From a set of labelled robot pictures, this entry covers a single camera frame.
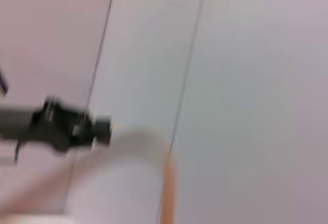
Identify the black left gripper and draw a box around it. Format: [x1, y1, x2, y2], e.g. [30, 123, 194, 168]
[0, 95, 112, 156]

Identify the brown woven handbag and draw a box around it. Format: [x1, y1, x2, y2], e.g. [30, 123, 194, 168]
[0, 125, 178, 224]

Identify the thin dark cable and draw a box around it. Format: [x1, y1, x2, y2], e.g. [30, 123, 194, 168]
[13, 139, 23, 164]

